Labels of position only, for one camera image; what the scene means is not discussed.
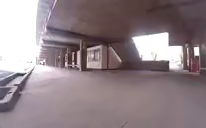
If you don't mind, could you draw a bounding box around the white kiosk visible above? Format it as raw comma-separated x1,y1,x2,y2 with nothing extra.
76,44,123,70

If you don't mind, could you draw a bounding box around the grey concrete pavement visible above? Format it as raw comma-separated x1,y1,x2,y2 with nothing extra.
0,64,206,128

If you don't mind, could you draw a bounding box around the concrete building on columns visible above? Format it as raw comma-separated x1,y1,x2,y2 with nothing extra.
35,0,206,76

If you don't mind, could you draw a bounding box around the red object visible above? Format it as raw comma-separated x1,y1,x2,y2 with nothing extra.
190,55,201,73

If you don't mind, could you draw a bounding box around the concrete kerb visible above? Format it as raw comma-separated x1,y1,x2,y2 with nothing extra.
0,65,36,113

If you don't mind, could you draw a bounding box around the low concrete wall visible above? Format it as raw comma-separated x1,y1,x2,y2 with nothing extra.
120,59,170,72

